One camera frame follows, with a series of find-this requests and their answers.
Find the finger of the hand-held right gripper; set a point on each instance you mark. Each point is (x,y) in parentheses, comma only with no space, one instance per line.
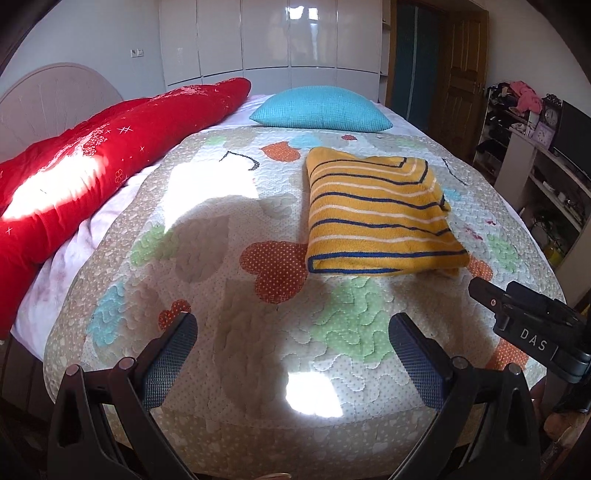
(487,297)

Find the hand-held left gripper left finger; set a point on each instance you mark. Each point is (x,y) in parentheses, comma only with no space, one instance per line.
(170,362)

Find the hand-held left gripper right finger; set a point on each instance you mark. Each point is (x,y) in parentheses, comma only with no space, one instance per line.
(421,364)

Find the yellow striped knit sweater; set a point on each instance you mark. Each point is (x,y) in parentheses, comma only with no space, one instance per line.
(378,217)

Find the pink clothes pile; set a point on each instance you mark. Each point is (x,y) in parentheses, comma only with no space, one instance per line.
(526,97)

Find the patchwork quilted bedspread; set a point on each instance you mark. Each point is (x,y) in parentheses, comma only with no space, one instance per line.
(231,323)

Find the yellow bottle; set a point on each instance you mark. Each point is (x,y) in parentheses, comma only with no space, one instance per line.
(552,251)

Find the white shelf unit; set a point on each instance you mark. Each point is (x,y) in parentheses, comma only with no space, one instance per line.
(521,170)

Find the white bed sheet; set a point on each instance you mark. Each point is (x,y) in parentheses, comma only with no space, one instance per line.
(69,267)

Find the purple alarm clock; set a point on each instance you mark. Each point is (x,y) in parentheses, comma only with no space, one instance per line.
(545,136)

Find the black flat screen monitor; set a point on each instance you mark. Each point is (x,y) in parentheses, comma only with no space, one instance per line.
(575,138)

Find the black ornate clock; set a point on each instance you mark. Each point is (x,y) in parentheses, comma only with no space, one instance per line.
(551,113)

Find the red patterned duvet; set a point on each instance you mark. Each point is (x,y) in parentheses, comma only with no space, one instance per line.
(83,175)

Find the brown wooden door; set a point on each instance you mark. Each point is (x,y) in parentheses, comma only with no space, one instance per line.
(461,78)

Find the dark green curtain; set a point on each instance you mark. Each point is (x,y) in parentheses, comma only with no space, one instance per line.
(415,64)

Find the turquoise pillow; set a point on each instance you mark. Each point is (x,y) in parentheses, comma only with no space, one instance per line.
(318,108)

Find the white round headboard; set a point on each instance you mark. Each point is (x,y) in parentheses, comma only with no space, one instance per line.
(55,97)

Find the glossy white wardrobe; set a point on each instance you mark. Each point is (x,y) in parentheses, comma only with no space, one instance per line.
(277,41)

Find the white wall socket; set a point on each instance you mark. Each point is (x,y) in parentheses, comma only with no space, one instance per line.
(136,52)

